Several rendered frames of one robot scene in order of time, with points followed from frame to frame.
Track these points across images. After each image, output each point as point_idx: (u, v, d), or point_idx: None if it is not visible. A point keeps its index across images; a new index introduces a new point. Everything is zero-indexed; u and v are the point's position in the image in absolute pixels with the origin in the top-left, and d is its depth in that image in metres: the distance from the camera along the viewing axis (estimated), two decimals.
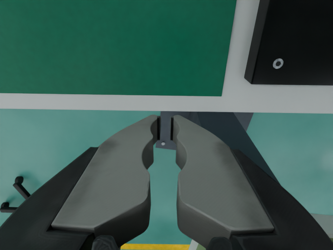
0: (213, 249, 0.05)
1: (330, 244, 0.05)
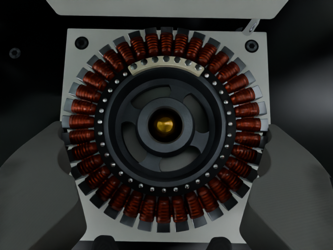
0: (213, 249, 0.05)
1: None
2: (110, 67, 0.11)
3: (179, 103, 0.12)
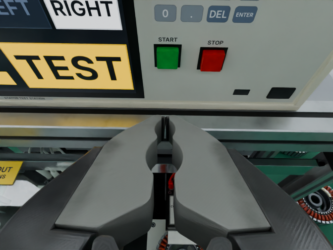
0: (213, 249, 0.05)
1: (325, 241, 0.05)
2: (167, 239, 0.41)
3: None
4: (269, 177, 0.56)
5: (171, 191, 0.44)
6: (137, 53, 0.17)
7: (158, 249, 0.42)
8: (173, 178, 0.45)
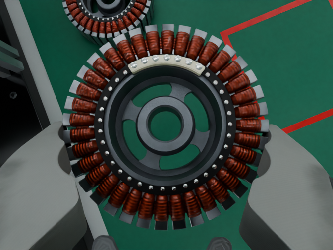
0: (213, 249, 0.05)
1: None
2: (110, 65, 0.11)
3: (179, 102, 0.12)
4: None
5: None
6: None
7: (91, 101, 0.13)
8: None
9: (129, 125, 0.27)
